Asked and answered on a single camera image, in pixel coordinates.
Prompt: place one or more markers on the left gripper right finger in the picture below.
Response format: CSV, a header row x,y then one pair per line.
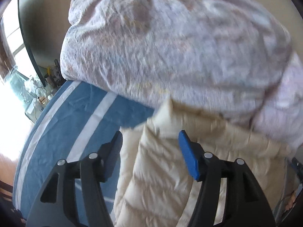
x,y
229,195

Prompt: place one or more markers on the cream quilted down jacket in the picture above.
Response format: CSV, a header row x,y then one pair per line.
x,y
154,185

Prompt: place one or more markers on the cluttered bedside table items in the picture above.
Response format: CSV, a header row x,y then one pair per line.
x,y
40,95

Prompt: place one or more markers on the blue striped bed sheet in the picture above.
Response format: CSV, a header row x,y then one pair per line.
x,y
76,122

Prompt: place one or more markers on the lilac floral duvet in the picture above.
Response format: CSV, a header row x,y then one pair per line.
x,y
230,57

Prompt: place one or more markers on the window with frame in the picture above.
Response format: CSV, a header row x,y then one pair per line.
x,y
16,69

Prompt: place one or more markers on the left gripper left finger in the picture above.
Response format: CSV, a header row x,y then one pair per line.
x,y
79,193

